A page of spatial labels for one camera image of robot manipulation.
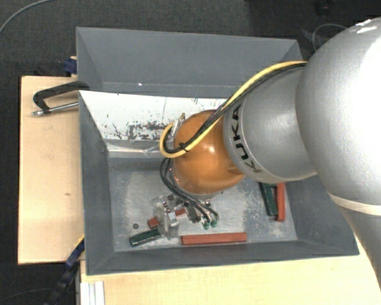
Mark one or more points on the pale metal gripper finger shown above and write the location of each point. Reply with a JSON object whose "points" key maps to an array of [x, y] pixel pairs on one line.
{"points": [[171, 224], [160, 210]]}

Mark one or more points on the red-brown flat block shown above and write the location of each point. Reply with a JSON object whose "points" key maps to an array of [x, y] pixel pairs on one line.
{"points": [[152, 222], [214, 238], [281, 202]]}

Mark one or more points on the dark green flat block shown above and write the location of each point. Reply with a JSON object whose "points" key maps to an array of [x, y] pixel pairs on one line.
{"points": [[144, 237], [269, 200]]}

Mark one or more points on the pale wood flat board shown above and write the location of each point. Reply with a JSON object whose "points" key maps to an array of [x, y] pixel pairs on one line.
{"points": [[50, 176]]}

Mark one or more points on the grey metal bin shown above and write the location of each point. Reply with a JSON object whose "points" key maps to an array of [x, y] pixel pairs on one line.
{"points": [[184, 59]]}

